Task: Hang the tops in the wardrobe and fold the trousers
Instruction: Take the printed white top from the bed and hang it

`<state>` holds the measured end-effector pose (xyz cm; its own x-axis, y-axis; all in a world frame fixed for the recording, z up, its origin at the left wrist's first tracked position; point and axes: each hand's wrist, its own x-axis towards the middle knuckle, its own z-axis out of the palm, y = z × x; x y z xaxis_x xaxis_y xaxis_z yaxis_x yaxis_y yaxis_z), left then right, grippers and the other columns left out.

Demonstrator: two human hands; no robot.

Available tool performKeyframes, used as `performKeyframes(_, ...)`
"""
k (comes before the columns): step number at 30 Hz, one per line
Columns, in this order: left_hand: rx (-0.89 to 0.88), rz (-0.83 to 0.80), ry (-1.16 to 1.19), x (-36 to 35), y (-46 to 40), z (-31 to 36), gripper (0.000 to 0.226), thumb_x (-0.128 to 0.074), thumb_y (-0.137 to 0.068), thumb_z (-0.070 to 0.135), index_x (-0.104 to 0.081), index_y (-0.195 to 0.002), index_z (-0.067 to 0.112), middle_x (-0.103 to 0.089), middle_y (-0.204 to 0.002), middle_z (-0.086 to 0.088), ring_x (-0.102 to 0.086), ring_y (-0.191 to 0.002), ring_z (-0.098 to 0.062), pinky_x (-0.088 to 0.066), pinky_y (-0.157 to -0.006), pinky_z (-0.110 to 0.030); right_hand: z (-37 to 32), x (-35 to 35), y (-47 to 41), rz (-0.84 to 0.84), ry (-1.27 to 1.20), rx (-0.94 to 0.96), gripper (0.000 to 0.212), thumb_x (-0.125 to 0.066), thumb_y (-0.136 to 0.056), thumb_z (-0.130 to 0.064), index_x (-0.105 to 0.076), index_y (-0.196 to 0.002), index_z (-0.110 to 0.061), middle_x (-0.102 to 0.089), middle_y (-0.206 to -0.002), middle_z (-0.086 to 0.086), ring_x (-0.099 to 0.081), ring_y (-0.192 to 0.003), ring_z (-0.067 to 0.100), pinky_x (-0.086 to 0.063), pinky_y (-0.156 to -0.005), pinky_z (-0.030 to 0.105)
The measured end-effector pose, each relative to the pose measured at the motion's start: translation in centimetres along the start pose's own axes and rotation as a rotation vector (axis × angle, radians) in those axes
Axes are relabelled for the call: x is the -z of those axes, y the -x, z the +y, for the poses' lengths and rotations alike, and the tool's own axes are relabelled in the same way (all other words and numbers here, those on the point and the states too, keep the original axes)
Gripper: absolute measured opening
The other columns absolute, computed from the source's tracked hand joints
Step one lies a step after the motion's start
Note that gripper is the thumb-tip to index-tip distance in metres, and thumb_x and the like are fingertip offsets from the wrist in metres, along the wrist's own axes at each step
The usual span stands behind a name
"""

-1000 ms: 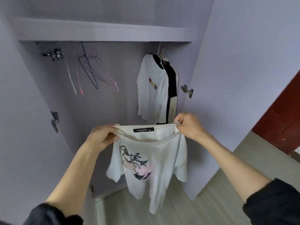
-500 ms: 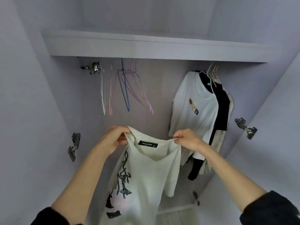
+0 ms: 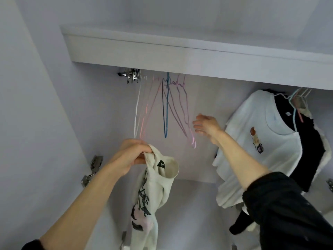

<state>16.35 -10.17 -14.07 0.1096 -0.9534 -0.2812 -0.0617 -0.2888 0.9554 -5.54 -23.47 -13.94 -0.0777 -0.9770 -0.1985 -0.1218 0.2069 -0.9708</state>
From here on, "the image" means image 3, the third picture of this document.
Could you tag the person's right hand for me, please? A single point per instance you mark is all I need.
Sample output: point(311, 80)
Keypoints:
point(209, 127)

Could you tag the person's left hand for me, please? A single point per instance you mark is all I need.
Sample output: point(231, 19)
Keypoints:
point(130, 156)

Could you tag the grey wooden wardrobe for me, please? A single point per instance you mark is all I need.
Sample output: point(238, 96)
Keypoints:
point(208, 153)

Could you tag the cream printed t-shirt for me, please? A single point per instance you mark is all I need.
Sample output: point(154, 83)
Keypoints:
point(151, 200)

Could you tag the white bear t-shirt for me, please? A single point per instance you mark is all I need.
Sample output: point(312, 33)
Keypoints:
point(249, 169)

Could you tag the grey wardrobe shelf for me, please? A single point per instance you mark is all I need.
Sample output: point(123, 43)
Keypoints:
point(208, 57)

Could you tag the black shorts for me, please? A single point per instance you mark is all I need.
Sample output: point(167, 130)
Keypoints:
point(242, 222)

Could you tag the black garment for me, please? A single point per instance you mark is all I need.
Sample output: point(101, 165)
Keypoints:
point(309, 148)

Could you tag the person's left forearm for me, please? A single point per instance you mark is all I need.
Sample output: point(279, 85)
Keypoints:
point(83, 211)

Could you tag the person's right forearm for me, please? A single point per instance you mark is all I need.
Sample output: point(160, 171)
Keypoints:
point(242, 161)

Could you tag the person's black right sleeve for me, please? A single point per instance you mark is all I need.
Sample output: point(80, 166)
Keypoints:
point(291, 216)

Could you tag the person's black sleeve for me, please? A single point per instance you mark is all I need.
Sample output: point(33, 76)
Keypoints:
point(32, 245)
point(291, 216)

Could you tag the person's black left sleeve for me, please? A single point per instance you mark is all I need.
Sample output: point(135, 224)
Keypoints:
point(32, 245)

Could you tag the metal door hinge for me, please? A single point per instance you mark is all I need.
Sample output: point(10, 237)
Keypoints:
point(92, 170)
point(234, 246)
point(124, 237)
point(330, 184)

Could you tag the metal clip hanger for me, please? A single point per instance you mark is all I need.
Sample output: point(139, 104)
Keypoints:
point(131, 75)

